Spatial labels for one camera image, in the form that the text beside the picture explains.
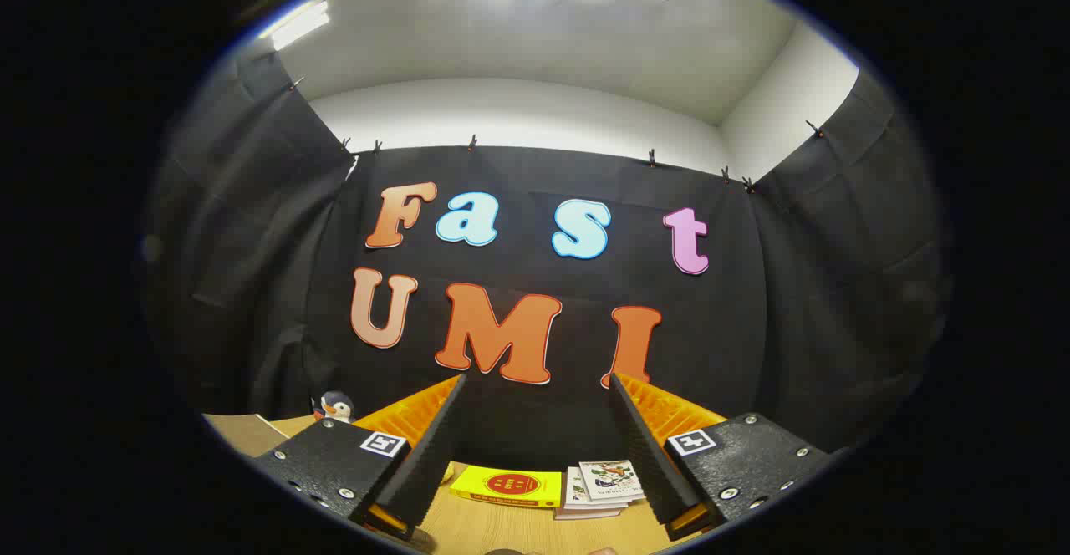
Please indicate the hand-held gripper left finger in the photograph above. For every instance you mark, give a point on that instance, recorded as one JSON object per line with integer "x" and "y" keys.
{"x": 426, "y": 463}

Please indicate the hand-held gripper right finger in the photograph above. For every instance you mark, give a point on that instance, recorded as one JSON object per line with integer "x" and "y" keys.
{"x": 656, "y": 467}

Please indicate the white book brown spine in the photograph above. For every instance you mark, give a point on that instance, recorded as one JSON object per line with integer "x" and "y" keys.
{"x": 585, "y": 515}

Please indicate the yellow book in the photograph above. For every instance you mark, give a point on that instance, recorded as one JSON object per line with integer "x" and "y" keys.
{"x": 510, "y": 485}

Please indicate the white plain book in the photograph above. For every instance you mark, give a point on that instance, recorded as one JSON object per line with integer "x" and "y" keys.
{"x": 572, "y": 490}

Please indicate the penguin plush toy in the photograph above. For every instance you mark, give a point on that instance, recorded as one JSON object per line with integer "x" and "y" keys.
{"x": 338, "y": 409}

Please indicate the black backdrop cloth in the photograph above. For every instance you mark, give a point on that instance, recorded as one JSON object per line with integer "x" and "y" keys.
{"x": 752, "y": 287}

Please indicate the row of black cloth clips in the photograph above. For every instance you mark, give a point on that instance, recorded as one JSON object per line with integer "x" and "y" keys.
{"x": 652, "y": 157}

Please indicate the ceiling light panel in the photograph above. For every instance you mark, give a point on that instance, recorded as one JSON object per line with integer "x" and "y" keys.
{"x": 297, "y": 27}

